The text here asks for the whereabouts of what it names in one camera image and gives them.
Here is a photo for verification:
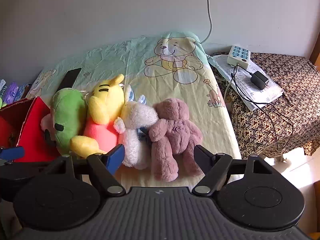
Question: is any mauve teddy bear plush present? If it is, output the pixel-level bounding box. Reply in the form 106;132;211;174
149;98;203;182

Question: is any white bunny plush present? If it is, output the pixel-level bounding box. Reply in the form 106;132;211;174
113;86;158;170

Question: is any yellow tiger plush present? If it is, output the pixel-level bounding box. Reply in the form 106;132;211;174
70;74;124;158

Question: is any green mushroom plush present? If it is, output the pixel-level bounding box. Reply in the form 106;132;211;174
50;88;87;155

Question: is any red cardboard box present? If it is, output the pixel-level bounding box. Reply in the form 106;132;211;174
1;97;60;163

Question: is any pink round plush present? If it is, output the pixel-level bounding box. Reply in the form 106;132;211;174
41;114;56;144

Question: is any purple tissue pack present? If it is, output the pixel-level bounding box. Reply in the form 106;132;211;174
3;82;18;105

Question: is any brown patterned tablecloth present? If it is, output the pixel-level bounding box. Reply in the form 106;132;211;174
212;53;319;159

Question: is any stack of papers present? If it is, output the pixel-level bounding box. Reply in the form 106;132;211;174
208;54;284;107

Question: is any black smartphone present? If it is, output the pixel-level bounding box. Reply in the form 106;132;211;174
57;68;82;92

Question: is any black power adapter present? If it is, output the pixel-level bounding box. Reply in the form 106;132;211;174
251;71;269;90

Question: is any bear print bed sheet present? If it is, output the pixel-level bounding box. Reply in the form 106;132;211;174
24;31;242;193

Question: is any white power strip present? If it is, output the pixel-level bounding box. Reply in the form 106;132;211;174
227;46;251;70

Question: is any white wall cable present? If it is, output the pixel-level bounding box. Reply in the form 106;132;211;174
199;0;213;45

